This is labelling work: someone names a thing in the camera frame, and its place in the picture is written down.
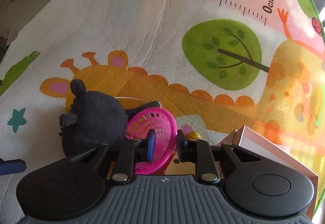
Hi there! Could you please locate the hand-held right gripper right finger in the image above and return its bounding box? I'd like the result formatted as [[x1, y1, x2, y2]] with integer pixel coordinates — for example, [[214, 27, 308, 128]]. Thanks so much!
[[177, 130, 263, 184]]

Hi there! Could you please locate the pink cardboard box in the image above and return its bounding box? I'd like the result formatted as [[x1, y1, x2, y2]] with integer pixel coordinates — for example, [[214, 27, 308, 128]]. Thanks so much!
[[223, 126, 319, 217]]

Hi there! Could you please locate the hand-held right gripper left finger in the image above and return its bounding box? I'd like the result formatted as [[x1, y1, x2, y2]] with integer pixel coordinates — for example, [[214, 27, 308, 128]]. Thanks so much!
[[70, 130, 156, 184]]

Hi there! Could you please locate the black plush toy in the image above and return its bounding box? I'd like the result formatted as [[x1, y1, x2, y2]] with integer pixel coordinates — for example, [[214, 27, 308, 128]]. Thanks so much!
[[59, 79, 163, 157]]

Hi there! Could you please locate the pink toy strainer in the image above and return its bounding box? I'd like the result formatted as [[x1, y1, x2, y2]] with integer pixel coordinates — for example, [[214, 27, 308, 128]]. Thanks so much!
[[126, 108, 176, 177]]

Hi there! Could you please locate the tan wooden block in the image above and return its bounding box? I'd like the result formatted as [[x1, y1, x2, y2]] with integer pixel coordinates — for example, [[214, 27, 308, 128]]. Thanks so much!
[[162, 150, 197, 176]]

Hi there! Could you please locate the colourful printed play mat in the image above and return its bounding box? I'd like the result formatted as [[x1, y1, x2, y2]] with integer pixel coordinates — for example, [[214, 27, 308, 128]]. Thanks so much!
[[0, 0, 325, 217]]

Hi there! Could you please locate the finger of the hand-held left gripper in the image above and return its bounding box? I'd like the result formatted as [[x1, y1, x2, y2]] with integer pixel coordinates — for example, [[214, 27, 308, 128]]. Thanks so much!
[[0, 159, 27, 175]]

